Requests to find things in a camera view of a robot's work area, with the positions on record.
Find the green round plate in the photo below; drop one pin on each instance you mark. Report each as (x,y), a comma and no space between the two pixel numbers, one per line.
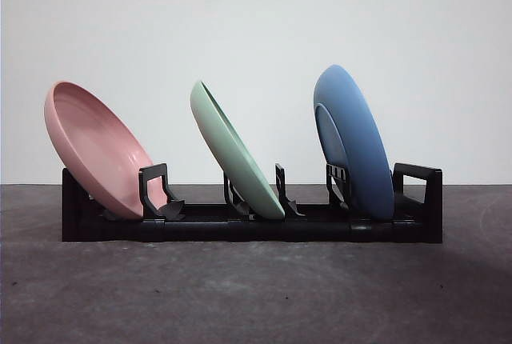
(232,152)

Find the blue round plate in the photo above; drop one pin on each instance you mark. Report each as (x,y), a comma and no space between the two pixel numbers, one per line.
(360,140)

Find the pink round plate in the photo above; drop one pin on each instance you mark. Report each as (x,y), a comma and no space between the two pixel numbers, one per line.
(92,140)

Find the black plastic plate rack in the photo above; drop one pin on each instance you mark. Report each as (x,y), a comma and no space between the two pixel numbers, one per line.
(280,232)

